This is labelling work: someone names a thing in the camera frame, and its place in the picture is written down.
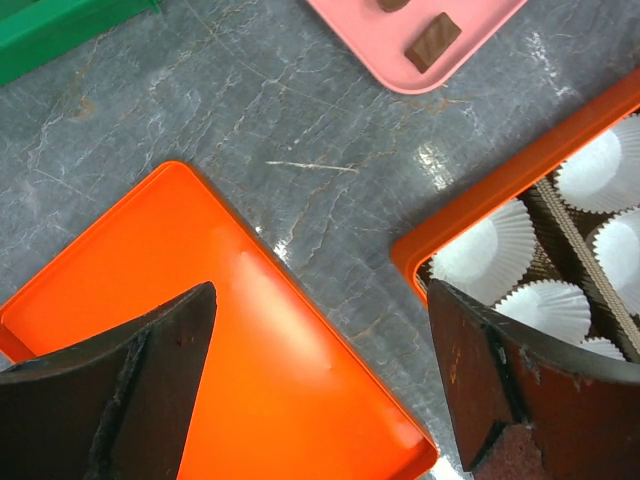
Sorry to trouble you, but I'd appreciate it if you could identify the orange chocolate box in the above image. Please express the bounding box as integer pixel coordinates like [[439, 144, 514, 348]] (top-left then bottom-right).
[[391, 70, 639, 362]]

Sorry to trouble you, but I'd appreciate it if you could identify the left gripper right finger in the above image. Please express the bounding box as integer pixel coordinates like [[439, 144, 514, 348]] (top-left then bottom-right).
[[428, 280, 639, 479]]

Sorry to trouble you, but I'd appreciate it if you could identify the dark round chocolate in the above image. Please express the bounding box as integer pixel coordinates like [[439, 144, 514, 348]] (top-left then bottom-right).
[[377, 0, 410, 13]]

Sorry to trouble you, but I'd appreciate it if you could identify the green plastic bin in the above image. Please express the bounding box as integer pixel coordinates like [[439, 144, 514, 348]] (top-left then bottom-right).
[[1, 0, 160, 85]]

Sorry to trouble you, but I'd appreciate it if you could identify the white paper cup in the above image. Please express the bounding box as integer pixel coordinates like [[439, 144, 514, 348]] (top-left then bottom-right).
[[429, 199, 536, 305], [579, 337, 626, 362], [494, 280, 592, 345], [555, 114, 639, 213], [590, 207, 639, 315]]

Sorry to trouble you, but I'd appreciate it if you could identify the pink tray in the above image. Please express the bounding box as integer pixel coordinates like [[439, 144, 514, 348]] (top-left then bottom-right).
[[308, 0, 524, 95]]

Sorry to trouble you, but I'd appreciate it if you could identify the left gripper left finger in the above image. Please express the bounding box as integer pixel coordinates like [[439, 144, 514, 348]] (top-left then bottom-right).
[[1, 282, 217, 479]]

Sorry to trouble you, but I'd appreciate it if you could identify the brown rectangular chocolate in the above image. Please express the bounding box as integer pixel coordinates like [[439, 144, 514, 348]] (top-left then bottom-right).
[[404, 12, 461, 73]]

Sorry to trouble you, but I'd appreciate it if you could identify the orange box lid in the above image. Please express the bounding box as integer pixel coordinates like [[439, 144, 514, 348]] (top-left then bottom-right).
[[1, 161, 438, 479]]

